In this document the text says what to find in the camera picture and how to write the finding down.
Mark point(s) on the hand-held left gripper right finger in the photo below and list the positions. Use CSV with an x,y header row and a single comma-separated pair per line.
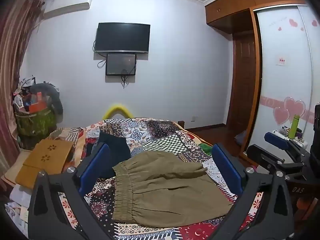
x,y
228,171

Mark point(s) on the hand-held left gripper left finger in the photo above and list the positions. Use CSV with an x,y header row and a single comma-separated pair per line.
x,y
96,166

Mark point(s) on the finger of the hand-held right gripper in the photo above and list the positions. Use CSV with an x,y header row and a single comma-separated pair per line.
x,y
257,152
277,140

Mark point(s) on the khaki pants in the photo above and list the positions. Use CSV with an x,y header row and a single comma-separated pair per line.
x,y
162,192

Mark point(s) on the dark teal pants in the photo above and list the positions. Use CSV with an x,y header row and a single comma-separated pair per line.
x,y
117,150

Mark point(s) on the white nightstand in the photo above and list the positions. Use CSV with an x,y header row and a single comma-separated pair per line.
x,y
276,131

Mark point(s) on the green bottle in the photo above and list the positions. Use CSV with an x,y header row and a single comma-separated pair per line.
x,y
293,127

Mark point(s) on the grey cloth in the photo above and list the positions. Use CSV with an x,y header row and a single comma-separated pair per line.
x,y
240,138

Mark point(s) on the green cloth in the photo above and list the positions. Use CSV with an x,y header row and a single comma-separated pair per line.
x,y
206,149

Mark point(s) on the wooden lap desk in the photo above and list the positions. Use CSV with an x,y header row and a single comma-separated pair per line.
x,y
45,160

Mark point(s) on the white sliding door with hearts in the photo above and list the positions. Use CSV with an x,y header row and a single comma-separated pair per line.
x,y
282,87

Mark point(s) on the yellow curved cushion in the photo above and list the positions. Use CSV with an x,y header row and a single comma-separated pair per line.
x,y
117,107

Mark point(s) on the brown wooden door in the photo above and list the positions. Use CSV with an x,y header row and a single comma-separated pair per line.
x,y
243,80

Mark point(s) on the patchwork printed blanket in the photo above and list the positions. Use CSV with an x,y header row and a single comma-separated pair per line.
x,y
160,135

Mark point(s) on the green fabric basket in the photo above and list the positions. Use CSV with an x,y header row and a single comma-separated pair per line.
x,y
35,123

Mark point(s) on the red white sticker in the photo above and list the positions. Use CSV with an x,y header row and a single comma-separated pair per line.
x,y
282,60

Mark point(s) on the orange box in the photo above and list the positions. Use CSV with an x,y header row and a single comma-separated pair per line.
x,y
37,106

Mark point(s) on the striped red curtain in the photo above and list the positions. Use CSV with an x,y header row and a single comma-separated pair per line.
x,y
10,67

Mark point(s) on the wooden wardrobe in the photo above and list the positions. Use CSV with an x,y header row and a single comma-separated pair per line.
x,y
230,10

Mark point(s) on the white air conditioner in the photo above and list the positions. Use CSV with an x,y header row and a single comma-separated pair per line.
x,y
67,6

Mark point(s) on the small black wall monitor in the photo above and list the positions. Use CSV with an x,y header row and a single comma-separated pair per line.
x,y
120,63

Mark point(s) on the black wall television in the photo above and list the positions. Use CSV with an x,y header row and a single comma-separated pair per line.
x,y
122,37

